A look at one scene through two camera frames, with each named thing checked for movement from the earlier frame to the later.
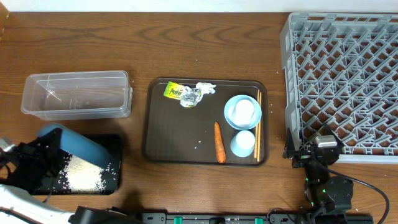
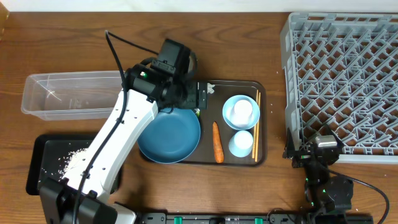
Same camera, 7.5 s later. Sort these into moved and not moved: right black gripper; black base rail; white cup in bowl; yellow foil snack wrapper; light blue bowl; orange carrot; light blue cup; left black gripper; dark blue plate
Moved: yellow foil snack wrapper; dark blue plate; left black gripper
Not moved: right black gripper; black base rail; light blue bowl; white cup in bowl; orange carrot; light blue cup
